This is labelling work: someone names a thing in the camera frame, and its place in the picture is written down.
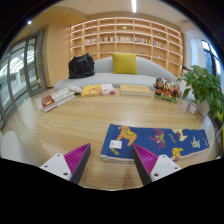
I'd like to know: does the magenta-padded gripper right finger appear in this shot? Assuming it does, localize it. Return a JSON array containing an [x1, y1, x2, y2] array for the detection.
[[131, 143, 183, 186]]

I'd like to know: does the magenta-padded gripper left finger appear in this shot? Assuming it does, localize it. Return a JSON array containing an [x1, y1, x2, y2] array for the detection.
[[39, 143, 92, 185]]

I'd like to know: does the blue animal-print towel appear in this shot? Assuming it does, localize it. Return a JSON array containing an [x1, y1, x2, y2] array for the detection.
[[100, 123, 210, 164]]

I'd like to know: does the small white jar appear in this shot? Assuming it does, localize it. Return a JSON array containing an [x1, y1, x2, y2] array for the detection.
[[186, 100, 199, 115]]

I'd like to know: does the flat yellow book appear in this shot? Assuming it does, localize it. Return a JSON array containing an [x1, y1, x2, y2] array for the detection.
[[119, 83, 154, 97]]

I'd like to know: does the colourful figurine group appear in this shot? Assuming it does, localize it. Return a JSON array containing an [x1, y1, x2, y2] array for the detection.
[[152, 77, 183, 104]]

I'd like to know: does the light grey curved sofa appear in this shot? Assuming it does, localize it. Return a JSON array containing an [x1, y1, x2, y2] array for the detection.
[[53, 55, 194, 98]]

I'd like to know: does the black bag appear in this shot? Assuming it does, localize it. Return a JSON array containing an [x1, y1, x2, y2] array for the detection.
[[67, 53, 96, 80]]

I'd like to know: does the green potted plant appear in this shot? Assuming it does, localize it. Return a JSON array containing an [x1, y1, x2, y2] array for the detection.
[[177, 64, 224, 119]]

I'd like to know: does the yellow cushion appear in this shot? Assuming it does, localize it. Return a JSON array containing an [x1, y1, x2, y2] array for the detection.
[[111, 52, 139, 76]]

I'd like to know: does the grey-framed glass door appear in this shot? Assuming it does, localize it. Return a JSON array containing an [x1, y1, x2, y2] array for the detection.
[[0, 29, 48, 131]]

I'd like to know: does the dark-framed window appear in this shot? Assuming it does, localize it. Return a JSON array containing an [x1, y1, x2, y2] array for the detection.
[[200, 39, 223, 84]]

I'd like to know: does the ceiling light strip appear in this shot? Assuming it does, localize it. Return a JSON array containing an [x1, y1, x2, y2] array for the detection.
[[130, 0, 138, 14]]

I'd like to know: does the wooden wall shelf unit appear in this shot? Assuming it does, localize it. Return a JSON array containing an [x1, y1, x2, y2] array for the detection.
[[69, 17, 184, 77]]

